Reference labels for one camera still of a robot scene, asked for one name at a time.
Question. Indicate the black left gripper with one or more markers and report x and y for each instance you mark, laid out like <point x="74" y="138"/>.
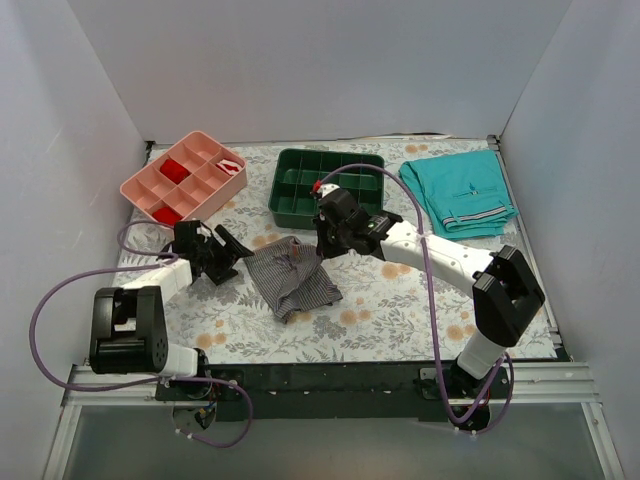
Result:
<point x="223" y="255"/>

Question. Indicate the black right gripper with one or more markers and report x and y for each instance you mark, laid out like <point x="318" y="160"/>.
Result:
<point x="329" y="240"/>

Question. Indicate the grey striped underwear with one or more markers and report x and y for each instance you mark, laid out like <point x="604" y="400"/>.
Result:
<point x="289" y="276"/>

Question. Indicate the teal shorts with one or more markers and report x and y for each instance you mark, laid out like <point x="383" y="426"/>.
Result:
<point x="465" y="195"/>

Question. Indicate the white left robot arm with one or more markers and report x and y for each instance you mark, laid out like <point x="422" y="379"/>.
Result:
<point x="129" y="332"/>

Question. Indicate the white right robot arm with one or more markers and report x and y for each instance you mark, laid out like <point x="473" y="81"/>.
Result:
<point x="505" y="292"/>

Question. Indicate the green divided storage box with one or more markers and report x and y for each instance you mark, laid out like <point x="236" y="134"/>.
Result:
<point x="291" y="202"/>

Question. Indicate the red rolled cloth lower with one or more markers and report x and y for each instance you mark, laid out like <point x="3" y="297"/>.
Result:
<point x="167" y="216"/>

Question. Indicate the pink divided storage box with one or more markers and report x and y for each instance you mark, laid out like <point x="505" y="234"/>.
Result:
<point x="192" y="180"/>

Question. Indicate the red white rolled cloth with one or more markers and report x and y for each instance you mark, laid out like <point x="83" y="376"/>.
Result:
<point x="229" y="167"/>

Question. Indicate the red rolled cloth upper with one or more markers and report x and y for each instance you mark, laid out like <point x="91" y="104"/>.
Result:
<point x="174" y="171"/>

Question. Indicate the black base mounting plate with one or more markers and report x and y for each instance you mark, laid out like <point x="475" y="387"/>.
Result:
<point x="355" y="390"/>

